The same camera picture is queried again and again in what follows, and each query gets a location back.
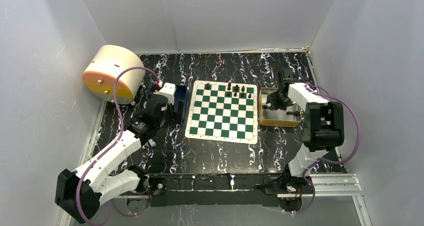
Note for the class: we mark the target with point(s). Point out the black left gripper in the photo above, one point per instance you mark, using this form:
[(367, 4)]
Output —
[(180, 104)]

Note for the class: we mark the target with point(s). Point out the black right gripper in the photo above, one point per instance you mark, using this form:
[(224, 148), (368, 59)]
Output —
[(271, 98)]

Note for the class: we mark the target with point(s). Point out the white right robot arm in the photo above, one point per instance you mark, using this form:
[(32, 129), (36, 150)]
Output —
[(323, 126)]

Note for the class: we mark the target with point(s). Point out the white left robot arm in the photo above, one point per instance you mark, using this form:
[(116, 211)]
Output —
[(81, 192)]

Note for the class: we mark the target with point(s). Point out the green white chess board mat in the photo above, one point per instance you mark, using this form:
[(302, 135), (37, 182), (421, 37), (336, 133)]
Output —
[(215, 116)]

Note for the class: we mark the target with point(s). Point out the blue square tray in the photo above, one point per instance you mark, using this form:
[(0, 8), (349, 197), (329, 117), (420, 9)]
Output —
[(180, 104)]

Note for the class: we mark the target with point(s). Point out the beige rectangular tin tray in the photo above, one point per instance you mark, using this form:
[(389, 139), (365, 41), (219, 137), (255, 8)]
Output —
[(275, 118)]

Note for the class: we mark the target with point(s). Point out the small white blue clip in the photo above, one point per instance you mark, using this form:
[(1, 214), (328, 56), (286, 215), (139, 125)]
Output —
[(150, 143)]

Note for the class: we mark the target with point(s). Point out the cream orange cylindrical drum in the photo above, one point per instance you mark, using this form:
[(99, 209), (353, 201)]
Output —
[(101, 73)]

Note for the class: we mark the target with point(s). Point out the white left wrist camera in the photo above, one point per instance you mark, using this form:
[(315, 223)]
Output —
[(168, 90)]

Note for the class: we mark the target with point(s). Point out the black base frame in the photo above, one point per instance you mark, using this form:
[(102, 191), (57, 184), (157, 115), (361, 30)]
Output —
[(265, 189)]

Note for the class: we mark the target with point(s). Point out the aluminium rail frame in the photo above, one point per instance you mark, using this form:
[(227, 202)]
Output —
[(336, 184)]

